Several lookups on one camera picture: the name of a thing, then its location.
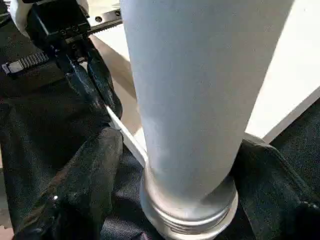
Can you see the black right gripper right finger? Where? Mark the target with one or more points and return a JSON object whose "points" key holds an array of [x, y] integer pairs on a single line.
{"points": [[280, 195]]}

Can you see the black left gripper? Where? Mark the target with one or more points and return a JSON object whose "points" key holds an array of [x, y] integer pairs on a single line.
{"points": [[60, 22]]}

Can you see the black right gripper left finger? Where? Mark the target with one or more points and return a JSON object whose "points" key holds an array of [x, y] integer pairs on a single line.
{"points": [[80, 190]]}

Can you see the white plastic table leg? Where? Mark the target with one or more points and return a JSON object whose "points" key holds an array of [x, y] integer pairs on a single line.
{"points": [[200, 100]]}

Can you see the white plastic table top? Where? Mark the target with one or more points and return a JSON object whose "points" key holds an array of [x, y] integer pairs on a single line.
{"points": [[300, 60]]}

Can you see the black table mat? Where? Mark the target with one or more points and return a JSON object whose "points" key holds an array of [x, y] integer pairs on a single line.
{"points": [[35, 125]]}

